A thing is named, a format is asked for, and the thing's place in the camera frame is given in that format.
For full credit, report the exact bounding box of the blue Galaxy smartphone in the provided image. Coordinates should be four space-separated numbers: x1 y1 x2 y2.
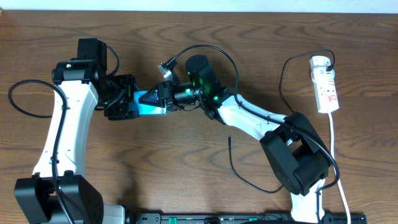
132 91 167 116

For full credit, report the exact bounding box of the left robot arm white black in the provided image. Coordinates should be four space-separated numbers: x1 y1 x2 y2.
14 59 137 223

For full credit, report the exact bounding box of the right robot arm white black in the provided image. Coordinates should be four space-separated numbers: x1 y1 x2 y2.
138 55 340 223

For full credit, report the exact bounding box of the white USB charger adapter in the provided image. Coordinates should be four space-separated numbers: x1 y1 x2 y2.
310 55 332 70

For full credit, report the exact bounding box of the white power strip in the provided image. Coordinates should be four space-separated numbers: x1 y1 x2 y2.
311 67 339 114

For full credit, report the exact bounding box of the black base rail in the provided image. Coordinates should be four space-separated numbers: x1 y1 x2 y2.
135 212 368 224

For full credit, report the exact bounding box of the white power strip cord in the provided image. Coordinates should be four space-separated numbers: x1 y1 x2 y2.
328 112 352 224

